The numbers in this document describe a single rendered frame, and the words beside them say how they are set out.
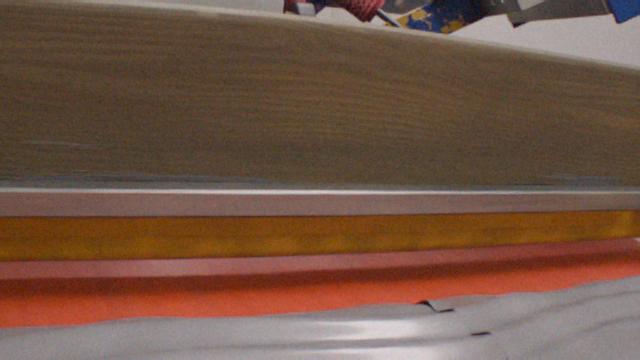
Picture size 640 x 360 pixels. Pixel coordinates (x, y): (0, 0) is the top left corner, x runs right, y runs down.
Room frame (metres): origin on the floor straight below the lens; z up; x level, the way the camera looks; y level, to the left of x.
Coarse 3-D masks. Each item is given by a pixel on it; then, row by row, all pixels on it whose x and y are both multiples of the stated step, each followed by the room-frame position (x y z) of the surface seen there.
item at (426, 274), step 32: (352, 256) 0.33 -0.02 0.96; (384, 256) 0.33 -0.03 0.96; (416, 256) 0.34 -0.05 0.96; (448, 256) 0.34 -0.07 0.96; (480, 256) 0.35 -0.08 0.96; (512, 256) 0.35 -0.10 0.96; (544, 256) 0.36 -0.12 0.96; (576, 256) 0.37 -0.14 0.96; (608, 256) 0.37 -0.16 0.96; (416, 288) 0.29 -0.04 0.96; (448, 288) 0.30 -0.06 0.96; (480, 288) 0.30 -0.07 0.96; (512, 288) 0.30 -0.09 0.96; (544, 288) 0.31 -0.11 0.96
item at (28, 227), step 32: (0, 224) 0.24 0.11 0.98; (32, 224) 0.25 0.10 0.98; (64, 224) 0.25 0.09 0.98; (96, 224) 0.26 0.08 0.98; (128, 224) 0.27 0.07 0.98; (160, 224) 0.27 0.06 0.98; (192, 224) 0.28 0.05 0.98; (224, 224) 0.28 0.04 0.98; (256, 224) 0.29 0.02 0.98; (288, 224) 0.30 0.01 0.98; (320, 224) 0.30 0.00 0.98; (352, 224) 0.31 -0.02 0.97; (384, 224) 0.32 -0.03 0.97; (416, 224) 0.32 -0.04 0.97; (448, 224) 0.33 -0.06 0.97; (480, 224) 0.34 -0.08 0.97; (512, 224) 0.35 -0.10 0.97; (544, 224) 0.36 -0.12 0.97; (576, 224) 0.37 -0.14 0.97
